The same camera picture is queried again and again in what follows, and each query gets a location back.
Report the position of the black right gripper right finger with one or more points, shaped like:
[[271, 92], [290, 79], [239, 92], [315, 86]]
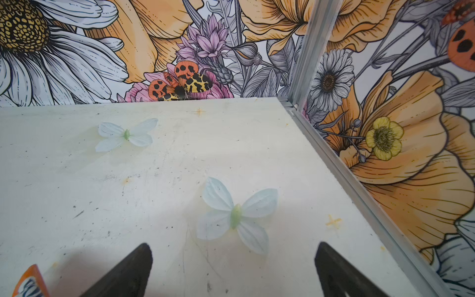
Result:
[[339, 278]]

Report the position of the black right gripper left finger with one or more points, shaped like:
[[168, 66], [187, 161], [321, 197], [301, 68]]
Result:
[[128, 278]]

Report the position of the orange mango snack packet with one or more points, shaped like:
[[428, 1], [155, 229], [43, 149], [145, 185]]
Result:
[[31, 284]]

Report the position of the aluminium frame post right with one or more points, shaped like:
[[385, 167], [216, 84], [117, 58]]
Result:
[[422, 277]]

